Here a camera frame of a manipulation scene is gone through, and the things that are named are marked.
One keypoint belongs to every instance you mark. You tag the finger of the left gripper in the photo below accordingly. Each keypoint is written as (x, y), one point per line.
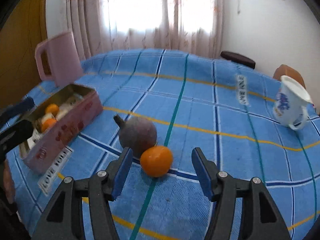
(15, 135)
(14, 110)

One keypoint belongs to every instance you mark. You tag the cut taro piece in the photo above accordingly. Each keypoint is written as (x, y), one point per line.
(46, 117)

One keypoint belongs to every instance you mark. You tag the orange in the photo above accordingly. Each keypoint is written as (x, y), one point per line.
(52, 109)
(48, 124)
(156, 161)

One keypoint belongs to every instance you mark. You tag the person's left hand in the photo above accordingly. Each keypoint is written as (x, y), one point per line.
(9, 186)

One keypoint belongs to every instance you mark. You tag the pink metal tin box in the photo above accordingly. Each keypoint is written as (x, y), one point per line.
(43, 154)

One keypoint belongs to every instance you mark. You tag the cut taro in box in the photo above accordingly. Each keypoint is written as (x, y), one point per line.
(63, 110)

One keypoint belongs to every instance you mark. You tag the pink plastic pitcher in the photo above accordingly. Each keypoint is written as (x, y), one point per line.
(63, 59)

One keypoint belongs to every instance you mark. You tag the brown wooden door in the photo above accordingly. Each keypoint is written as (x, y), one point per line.
(23, 31)

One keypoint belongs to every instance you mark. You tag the white floral enamel mug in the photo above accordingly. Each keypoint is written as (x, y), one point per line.
(291, 102)

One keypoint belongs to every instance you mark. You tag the floral sheer curtain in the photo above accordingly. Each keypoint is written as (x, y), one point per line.
(191, 26)

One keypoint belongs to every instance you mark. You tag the brown leather armchair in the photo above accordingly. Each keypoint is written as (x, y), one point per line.
(288, 71)

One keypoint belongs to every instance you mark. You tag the blue plaid tablecloth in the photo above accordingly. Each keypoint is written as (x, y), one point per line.
(225, 109)

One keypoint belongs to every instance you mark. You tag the dark round stool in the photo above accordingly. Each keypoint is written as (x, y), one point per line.
(238, 58)

